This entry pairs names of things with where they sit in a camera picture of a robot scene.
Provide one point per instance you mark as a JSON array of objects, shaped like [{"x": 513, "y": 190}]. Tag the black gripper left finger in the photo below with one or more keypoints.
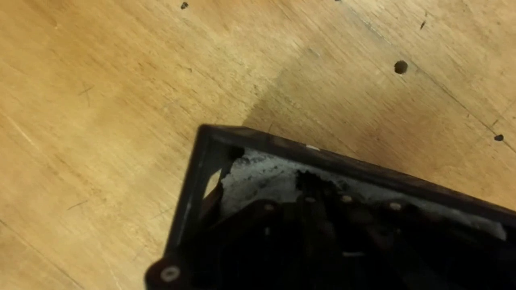
[{"x": 266, "y": 245}]

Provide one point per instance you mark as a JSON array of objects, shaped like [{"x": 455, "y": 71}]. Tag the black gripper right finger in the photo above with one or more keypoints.
[{"x": 416, "y": 245}]

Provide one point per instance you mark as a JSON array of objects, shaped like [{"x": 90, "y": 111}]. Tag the white towel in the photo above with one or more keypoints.
[{"x": 263, "y": 176}]

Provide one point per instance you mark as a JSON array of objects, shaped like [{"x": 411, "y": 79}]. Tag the black perforated box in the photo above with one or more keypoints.
[{"x": 218, "y": 147}]

